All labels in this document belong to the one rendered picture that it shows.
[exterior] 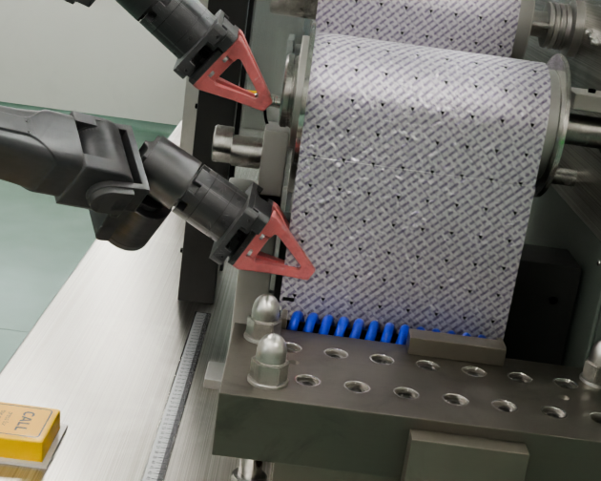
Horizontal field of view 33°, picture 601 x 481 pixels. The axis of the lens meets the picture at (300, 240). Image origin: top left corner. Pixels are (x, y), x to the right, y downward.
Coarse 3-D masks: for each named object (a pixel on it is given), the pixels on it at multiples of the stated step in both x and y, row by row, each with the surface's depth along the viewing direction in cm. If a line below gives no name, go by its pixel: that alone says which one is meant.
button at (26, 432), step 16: (0, 416) 99; (16, 416) 99; (32, 416) 99; (48, 416) 100; (0, 432) 96; (16, 432) 96; (32, 432) 96; (48, 432) 97; (0, 448) 95; (16, 448) 95; (32, 448) 95; (48, 448) 98
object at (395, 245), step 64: (320, 192) 101; (384, 192) 101; (448, 192) 101; (512, 192) 101; (320, 256) 103; (384, 256) 103; (448, 256) 103; (512, 256) 103; (320, 320) 105; (384, 320) 105; (448, 320) 105
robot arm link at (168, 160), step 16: (144, 144) 99; (160, 144) 98; (144, 160) 98; (160, 160) 98; (176, 160) 98; (192, 160) 100; (160, 176) 98; (176, 176) 98; (192, 176) 99; (160, 192) 99; (176, 192) 98; (192, 192) 99; (144, 208) 102; (160, 208) 103
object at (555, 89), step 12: (300, 48) 100; (300, 60) 99; (300, 72) 99; (552, 72) 102; (300, 84) 99; (552, 84) 100; (300, 96) 99; (552, 96) 100; (552, 108) 99; (552, 120) 99; (552, 132) 99; (288, 144) 103; (552, 144) 100; (540, 168) 102
